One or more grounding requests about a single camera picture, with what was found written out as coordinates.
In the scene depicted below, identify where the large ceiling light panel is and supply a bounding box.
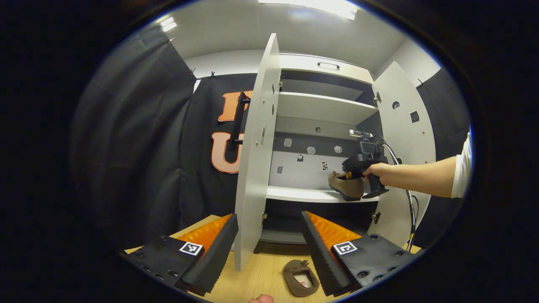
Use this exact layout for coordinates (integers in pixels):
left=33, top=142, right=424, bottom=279
left=258, top=0, right=358, bottom=21

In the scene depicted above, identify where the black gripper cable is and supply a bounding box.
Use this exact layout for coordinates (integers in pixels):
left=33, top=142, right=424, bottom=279
left=373, top=134, right=420, bottom=253

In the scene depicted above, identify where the white shoe cabinet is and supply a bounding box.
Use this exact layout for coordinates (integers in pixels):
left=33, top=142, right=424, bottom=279
left=257, top=53, right=384, bottom=245

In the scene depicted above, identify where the black door handle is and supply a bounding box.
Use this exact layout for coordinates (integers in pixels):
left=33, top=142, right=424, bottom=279
left=230, top=91, right=252, bottom=153

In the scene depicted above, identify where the white shoe cabinet door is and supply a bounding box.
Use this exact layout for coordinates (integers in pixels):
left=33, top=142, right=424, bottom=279
left=234, top=33, right=282, bottom=272
left=366, top=61, right=436, bottom=249

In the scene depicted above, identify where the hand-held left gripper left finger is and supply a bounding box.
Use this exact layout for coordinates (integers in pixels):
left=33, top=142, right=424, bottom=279
left=120, top=213, right=239, bottom=297

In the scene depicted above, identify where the white shirt sleeve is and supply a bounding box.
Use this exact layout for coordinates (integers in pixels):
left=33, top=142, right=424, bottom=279
left=451, top=130, right=472, bottom=199

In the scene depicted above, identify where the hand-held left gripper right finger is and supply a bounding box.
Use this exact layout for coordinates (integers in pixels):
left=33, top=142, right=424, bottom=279
left=301, top=211, right=417, bottom=298

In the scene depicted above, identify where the brown fuzzy shoe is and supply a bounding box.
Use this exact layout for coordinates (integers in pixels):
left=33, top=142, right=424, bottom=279
left=283, top=259, right=320, bottom=298
left=328, top=170, right=365, bottom=201

